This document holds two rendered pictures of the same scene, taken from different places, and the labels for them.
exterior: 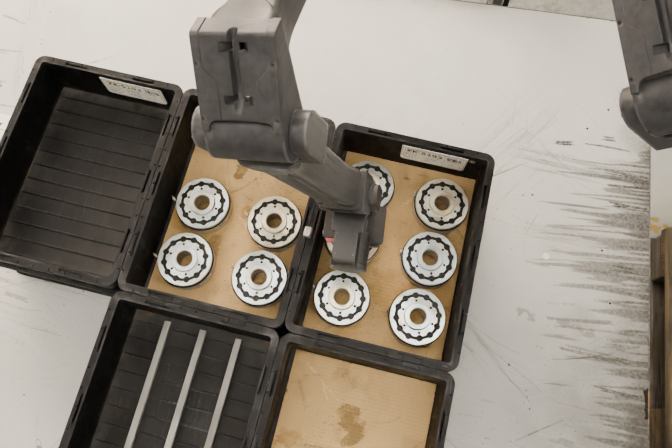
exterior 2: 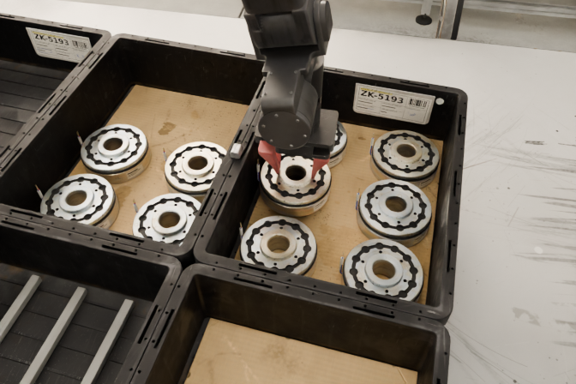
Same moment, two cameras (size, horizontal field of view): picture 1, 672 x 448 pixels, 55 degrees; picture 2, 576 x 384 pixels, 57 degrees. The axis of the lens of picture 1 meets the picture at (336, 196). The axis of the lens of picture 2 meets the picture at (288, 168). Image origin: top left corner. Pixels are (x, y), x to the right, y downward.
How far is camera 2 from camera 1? 0.62 m
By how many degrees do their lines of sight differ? 24
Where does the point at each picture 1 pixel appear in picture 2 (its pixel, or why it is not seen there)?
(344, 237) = (279, 76)
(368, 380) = (314, 363)
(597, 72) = (555, 87)
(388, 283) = (341, 242)
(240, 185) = (164, 140)
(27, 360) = not seen: outside the picture
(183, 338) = (52, 300)
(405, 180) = (360, 140)
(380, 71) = not seen: hidden behind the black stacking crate
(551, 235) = (540, 228)
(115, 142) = (31, 101)
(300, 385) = (211, 368)
